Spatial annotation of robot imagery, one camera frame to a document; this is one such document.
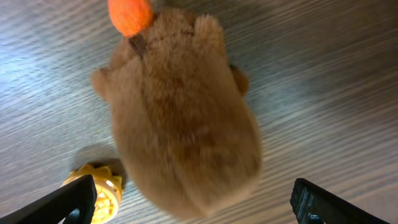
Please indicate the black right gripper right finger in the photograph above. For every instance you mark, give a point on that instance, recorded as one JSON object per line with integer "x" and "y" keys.
{"x": 312, "y": 204}

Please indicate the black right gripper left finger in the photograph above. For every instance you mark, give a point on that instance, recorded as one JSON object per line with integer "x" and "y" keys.
{"x": 73, "y": 203}

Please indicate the yellow round toy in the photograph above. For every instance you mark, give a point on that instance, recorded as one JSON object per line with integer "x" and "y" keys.
{"x": 108, "y": 188}

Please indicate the brown toy with orange top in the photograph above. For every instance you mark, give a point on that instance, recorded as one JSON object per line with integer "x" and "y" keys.
{"x": 184, "y": 133}

